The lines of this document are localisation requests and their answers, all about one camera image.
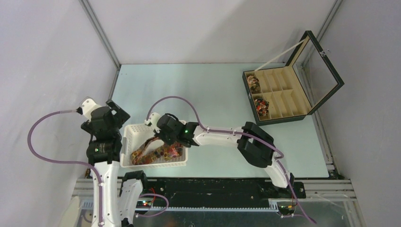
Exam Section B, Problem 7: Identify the colourful patterned tie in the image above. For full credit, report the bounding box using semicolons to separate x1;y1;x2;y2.
130;137;184;165

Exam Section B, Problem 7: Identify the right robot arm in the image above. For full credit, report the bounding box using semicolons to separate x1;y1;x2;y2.
146;112;294;198

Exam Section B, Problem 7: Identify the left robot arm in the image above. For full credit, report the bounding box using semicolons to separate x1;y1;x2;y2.
80;97;149;227

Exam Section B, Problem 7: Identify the white perforated plastic basket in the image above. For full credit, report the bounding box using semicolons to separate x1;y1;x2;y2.
120;123;188;170

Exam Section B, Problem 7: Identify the rolled tie near compartment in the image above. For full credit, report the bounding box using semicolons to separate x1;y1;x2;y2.
254;98;270;117

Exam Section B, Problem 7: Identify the rolled tie compartment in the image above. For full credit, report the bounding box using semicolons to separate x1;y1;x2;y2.
246;74;261;94
254;98;270;117

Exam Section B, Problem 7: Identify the rolled tie far compartment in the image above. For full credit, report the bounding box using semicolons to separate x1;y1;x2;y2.
246;74;261;94

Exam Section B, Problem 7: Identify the black compartment tie box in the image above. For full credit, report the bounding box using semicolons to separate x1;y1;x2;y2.
242;30;344;126

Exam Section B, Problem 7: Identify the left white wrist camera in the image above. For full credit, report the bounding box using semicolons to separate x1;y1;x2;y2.
76;96;102;121

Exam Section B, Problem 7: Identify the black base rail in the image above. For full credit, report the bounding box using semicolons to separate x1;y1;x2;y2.
140;177;306;209

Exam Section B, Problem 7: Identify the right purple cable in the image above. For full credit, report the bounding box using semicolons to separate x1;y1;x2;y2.
146;96;317;224

